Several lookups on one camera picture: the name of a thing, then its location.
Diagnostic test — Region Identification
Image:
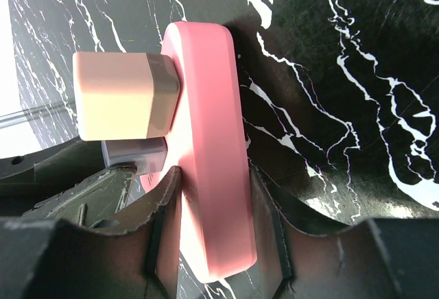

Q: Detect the grey plug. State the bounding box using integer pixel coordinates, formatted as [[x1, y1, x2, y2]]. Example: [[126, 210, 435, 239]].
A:
[[101, 137, 167, 175]]

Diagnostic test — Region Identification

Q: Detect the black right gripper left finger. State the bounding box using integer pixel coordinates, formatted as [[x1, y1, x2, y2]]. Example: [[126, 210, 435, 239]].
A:
[[25, 167, 181, 298]]

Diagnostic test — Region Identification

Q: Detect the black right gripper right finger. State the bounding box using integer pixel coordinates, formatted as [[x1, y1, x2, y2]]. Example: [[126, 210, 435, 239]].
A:
[[250, 167, 401, 298]]

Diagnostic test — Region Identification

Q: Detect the pink triangular socket base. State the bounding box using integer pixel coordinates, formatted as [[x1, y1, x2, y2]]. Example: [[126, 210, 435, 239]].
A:
[[161, 21, 257, 283]]

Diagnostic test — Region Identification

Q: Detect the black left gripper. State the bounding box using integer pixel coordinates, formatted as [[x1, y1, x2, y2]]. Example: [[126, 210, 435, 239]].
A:
[[1, 137, 137, 227]]

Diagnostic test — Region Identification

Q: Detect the beige plug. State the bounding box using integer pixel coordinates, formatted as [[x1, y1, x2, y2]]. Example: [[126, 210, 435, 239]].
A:
[[73, 51, 180, 141]]

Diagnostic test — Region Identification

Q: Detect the aluminium frame rail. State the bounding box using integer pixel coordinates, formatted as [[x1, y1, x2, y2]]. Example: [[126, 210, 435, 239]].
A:
[[1, 99, 75, 129]]

